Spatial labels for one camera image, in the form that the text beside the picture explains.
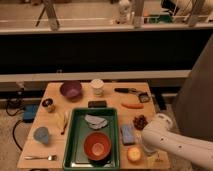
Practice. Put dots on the orange carrot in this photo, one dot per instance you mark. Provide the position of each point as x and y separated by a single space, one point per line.
133 106

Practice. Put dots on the blue plastic cup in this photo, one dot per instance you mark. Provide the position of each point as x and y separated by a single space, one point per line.
42 135

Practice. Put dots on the black rectangular block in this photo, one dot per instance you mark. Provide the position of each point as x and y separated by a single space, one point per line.
97 104

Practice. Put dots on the yellow red apple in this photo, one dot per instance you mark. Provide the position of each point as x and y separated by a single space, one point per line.
134 154

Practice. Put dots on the small dark tin can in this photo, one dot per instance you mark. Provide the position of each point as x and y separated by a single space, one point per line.
48 105

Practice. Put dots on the orange bowl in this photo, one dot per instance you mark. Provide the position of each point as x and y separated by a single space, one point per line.
97 146

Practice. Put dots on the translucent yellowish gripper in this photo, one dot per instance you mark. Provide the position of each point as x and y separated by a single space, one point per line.
152 155

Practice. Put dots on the purple bowl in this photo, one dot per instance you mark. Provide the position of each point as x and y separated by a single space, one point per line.
71 89

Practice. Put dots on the blue sponge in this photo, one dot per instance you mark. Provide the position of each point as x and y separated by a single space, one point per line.
127 134

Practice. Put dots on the small black square dish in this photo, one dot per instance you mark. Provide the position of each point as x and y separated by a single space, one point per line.
144 97

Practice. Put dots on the dark grape bunch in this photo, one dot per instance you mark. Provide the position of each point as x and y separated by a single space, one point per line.
140 122

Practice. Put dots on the silver fork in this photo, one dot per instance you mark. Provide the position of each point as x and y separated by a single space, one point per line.
49 158

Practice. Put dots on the grey crumpled cloth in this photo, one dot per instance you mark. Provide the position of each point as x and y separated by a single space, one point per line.
96 122

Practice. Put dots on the blue power box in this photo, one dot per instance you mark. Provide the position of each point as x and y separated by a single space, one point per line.
30 113

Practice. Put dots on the yellow banana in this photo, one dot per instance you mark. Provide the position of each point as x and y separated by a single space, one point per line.
61 121

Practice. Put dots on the green plastic tray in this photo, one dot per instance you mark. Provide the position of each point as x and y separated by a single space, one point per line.
74 157

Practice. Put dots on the white paper cup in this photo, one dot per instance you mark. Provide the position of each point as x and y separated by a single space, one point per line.
97 87

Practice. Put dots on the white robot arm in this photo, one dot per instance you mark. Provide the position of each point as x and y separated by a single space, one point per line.
157 135

